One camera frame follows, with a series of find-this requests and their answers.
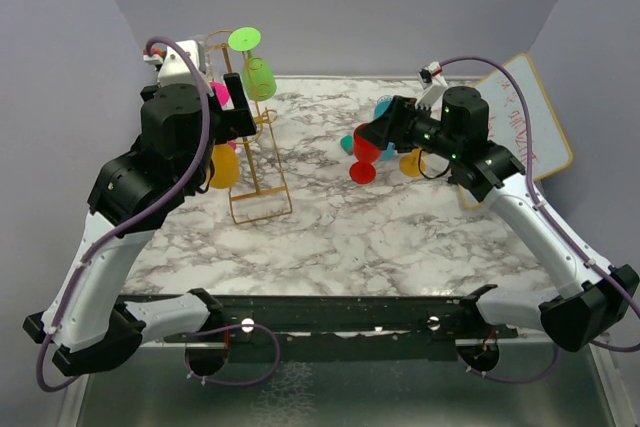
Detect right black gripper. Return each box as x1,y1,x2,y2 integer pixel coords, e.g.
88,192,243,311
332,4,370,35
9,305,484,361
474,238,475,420
355,95,461,161

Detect orange wine glass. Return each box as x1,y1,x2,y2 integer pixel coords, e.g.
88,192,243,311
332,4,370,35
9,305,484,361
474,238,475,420
208,143,240,189
399,148,425,178

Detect red wine glass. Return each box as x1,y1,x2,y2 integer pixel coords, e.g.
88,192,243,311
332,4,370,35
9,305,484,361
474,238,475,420
349,123,383,184

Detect gold wire glass rack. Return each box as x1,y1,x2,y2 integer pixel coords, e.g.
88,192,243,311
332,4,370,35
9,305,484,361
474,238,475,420
204,29,293,225

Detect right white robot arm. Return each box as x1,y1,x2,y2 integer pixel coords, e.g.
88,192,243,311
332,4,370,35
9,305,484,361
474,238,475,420
356,87,639,352

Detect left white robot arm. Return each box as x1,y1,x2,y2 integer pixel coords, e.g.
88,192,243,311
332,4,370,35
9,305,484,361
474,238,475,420
23,73,256,378

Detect pink wine glass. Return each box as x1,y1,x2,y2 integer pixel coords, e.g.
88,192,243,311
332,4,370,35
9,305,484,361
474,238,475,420
210,81,237,151

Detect green wine glass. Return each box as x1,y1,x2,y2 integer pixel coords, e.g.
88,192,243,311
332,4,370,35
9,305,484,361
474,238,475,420
228,27,277,102

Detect clear wine glass lower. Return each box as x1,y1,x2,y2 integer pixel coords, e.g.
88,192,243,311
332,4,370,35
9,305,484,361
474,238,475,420
203,60,216,82

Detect green grey eraser block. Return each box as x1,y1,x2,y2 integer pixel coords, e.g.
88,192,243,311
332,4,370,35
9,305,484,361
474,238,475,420
340,135,354,155

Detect yellow framed whiteboard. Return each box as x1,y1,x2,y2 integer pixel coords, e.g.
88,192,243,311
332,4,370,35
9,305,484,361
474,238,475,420
474,53,573,182

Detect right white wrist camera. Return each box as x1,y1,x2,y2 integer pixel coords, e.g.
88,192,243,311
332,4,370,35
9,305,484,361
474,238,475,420
416,62,449,110

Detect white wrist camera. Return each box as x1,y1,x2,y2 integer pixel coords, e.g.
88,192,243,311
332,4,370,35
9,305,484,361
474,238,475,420
416,62,449,110
143,40,207,87

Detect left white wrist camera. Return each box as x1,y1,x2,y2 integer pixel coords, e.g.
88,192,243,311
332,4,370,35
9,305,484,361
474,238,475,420
143,40,207,87

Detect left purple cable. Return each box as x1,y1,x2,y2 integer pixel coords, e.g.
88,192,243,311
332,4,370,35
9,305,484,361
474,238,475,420
35,35,281,393

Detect purple cable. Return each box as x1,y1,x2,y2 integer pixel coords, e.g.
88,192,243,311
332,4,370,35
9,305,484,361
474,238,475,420
35,35,281,393
434,56,640,386

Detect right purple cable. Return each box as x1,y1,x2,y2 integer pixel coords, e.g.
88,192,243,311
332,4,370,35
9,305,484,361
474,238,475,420
434,56,640,386

